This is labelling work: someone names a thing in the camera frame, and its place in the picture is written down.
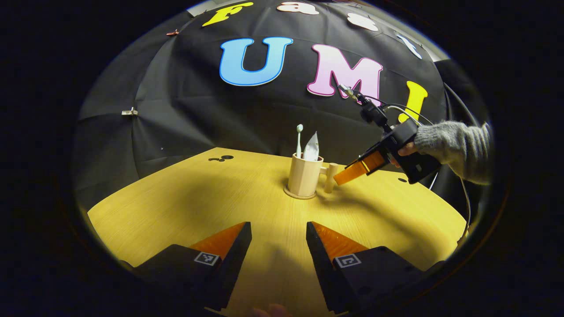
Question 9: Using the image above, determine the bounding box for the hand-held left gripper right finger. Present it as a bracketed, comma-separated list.
[306, 221, 434, 315]

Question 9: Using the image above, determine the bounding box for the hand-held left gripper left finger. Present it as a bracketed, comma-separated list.
[132, 221, 252, 312]

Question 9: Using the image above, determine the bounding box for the white toothpaste tube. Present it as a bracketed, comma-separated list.
[302, 131, 319, 161]

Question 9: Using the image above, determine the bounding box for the beige cup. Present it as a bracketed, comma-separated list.
[287, 153, 339, 197]

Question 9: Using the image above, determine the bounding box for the round brown coaster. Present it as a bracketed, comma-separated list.
[283, 185, 318, 200]

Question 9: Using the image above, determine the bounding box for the wooden desktop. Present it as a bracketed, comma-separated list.
[87, 147, 468, 317]

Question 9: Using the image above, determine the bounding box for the black backdrop cloth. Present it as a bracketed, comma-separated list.
[73, 0, 485, 207]

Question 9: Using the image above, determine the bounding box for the thin gripper cable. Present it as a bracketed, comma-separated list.
[381, 102, 473, 242]

